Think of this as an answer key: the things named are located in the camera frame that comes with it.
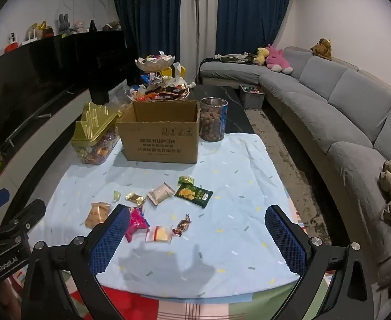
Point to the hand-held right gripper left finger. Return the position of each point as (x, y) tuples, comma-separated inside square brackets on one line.
[(110, 236)]

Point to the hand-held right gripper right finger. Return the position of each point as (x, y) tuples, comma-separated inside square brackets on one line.
[(285, 243)]

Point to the red white-printed snack packet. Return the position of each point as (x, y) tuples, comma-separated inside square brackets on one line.
[(136, 223)]

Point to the beige pink snack packet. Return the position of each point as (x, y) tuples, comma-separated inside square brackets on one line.
[(160, 194)]

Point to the brown cardboard box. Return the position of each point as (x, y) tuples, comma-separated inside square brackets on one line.
[(158, 140)]

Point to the orange snack packet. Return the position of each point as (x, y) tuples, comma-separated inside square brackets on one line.
[(97, 215)]

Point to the pale green wrapped candy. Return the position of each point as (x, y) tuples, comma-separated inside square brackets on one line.
[(116, 195)]

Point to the gold foil snack packet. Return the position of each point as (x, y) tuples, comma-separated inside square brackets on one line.
[(135, 198)]

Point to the clear yellow snack packet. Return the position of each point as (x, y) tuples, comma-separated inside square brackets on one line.
[(159, 234)]

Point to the light blue confetti-print cloth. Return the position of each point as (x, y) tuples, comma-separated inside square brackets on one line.
[(215, 240)]

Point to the brown twist-wrapped candy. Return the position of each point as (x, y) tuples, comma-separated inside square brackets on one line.
[(182, 225)]

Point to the white television cabinet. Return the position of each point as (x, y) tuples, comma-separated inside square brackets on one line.
[(38, 140)]

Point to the patterned floor rug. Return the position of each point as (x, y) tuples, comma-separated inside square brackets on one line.
[(282, 153)]

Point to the small bright green snack packet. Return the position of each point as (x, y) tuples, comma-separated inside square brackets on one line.
[(186, 180)]

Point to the dark green snack packet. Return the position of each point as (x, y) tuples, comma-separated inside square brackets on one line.
[(195, 195)]

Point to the plaid blanket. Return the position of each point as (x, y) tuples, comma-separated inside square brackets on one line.
[(182, 308)]

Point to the gold-lidded clear candy container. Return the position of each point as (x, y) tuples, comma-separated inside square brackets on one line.
[(93, 133)]

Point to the large black television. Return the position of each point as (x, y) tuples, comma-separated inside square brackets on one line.
[(42, 73)]

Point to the grey sectional sofa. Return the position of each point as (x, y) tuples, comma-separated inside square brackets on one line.
[(342, 120)]

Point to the clear jar of round nuts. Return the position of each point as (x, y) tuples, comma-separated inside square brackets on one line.
[(212, 121)]

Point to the grey storage bin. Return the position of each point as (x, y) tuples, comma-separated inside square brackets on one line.
[(252, 98)]

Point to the tiered snack tray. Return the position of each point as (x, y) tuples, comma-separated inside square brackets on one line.
[(155, 73)]

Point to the yellow gold figurine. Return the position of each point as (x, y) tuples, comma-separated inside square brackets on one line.
[(37, 30)]

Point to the yellow box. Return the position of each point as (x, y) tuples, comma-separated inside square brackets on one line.
[(172, 71)]

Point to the pink plush toy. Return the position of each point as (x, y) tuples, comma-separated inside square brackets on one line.
[(277, 58)]

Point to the grey rabbit plush toy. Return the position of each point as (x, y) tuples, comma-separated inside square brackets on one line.
[(63, 24)]

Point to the yellow plush toy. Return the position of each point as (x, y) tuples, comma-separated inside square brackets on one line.
[(261, 55)]

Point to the small pink plush doll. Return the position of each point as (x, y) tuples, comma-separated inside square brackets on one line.
[(79, 26)]

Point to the brown plush toy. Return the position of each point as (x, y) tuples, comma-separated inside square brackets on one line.
[(322, 49)]

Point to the dark blue curtain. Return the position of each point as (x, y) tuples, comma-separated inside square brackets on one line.
[(252, 13), (145, 16)]

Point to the white sheer curtain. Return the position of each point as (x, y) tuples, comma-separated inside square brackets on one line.
[(199, 23)]

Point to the white security camera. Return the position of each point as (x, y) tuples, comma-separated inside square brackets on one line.
[(12, 41)]

